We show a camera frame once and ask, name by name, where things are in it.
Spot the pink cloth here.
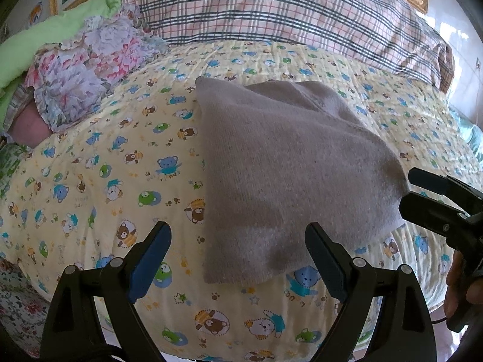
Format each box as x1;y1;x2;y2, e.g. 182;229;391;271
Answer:
8;100;53;148

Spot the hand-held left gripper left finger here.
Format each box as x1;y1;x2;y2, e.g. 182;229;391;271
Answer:
41;222;172;362

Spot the yellow bear print blanket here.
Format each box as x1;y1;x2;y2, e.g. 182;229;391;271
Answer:
0;40;480;362

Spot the person's right hand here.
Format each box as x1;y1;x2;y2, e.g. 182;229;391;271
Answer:
443;251;483;321

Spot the beige knit garment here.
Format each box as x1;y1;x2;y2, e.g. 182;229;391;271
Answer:
195;76;411;285

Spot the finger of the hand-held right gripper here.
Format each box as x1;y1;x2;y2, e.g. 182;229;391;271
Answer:
408;168;472;204
399;192;472;242

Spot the light teal cloth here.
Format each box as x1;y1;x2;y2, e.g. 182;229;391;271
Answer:
449;106;483;164

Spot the green blanket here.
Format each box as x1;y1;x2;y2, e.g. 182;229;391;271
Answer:
0;0;129;121

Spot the floral ruffled cloth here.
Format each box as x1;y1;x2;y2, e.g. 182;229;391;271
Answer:
5;5;170;134

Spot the plaid pillow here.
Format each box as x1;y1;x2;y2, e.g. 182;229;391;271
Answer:
123;0;453;93

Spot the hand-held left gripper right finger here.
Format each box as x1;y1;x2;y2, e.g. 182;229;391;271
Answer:
305;222;438;362

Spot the floral bed sheet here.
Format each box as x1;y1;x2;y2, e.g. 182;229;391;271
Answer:
0;260;53;359

